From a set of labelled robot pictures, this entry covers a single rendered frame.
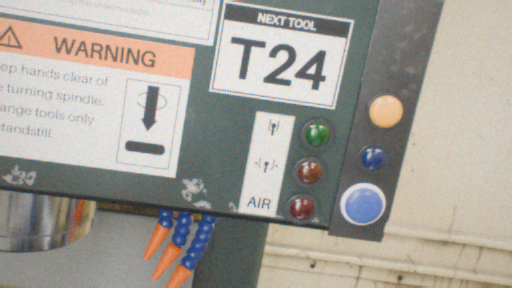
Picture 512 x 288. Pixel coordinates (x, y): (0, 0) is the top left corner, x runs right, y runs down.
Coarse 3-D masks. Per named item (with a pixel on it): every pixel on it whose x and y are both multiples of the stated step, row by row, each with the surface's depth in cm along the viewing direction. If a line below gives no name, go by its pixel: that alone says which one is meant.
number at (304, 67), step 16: (272, 48) 68; (288, 48) 68; (304, 48) 68; (320, 48) 68; (336, 48) 68; (272, 64) 68; (288, 64) 68; (304, 64) 68; (320, 64) 68; (272, 80) 69; (288, 80) 69; (304, 80) 69; (320, 80) 69; (320, 96) 69
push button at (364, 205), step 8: (352, 192) 72; (360, 192) 72; (368, 192) 72; (376, 192) 72; (352, 200) 72; (360, 200) 72; (368, 200) 72; (376, 200) 72; (352, 208) 72; (360, 208) 72; (368, 208) 72; (376, 208) 72; (352, 216) 72; (360, 216) 72; (368, 216) 72; (376, 216) 72
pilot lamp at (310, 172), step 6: (306, 162) 71; (312, 162) 71; (300, 168) 71; (306, 168) 71; (312, 168) 71; (318, 168) 71; (300, 174) 71; (306, 174) 71; (312, 174) 71; (318, 174) 71; (300, 180) 71; (306, 180) 71; (312, 180) 71
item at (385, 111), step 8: (384, 96) 69; (376, 104) 69; (384, 104) 69; (392, 104) 69; (400, 104) 69; (376, 112) 69; (384, 112) 69; (392, 112) 69; (400, 112) 69; (376, 120) 70; (384, 120) 70; (392, 120) 70
